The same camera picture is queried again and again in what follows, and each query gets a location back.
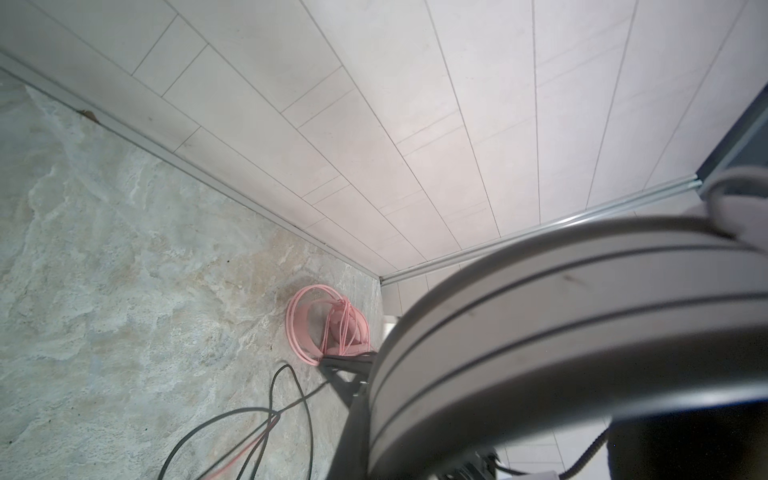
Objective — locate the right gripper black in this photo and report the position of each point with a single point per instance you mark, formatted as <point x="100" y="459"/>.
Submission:
<point x="349" y="378"/>

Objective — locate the pink headphones with cable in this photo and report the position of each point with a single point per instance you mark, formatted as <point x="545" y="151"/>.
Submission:
<point x="345" y="330"/>

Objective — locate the white black headphones with cable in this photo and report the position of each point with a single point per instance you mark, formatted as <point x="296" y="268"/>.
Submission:
<point x="658" y="324"/>

